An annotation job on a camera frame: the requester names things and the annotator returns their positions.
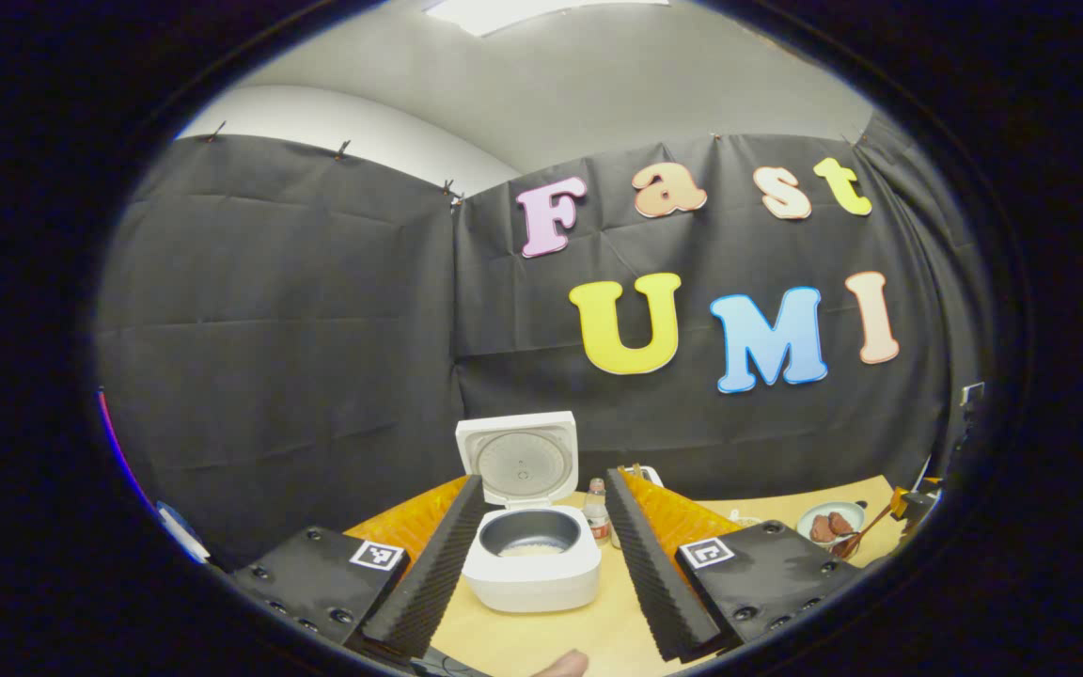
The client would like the large ceiling light panel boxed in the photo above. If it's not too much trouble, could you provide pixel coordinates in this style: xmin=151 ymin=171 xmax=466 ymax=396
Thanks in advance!
xmin=424 ymin=0 xmax=669 ymax=37

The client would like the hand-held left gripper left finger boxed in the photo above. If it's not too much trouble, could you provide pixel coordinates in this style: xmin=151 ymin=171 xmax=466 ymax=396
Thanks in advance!
xmin=231 ymin=475 xmax=486 ymax=659

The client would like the clear water bottle red label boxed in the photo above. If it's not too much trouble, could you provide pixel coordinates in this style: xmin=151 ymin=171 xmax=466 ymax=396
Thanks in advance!
xmin=583 ymin=478 xmax=612 ymax=544

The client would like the pale green plate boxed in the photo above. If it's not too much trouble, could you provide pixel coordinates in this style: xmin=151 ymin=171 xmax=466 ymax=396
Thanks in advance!
xmin=797 ymin=500 xmax=867 ymax=552

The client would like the brown wooden spoon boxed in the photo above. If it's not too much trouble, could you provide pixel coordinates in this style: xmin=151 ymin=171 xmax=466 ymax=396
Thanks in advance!
xmin=833 ymin=503 xmax=895 ymax=558

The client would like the white rice cooker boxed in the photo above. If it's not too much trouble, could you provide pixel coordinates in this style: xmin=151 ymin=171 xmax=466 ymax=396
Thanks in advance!
xmin=455 ymin=411 xmax=603 ymax=614

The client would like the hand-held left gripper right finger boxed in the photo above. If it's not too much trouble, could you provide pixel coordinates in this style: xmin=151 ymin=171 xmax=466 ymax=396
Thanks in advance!
xmin=605 ymin=467 xmax=867 ymax=662

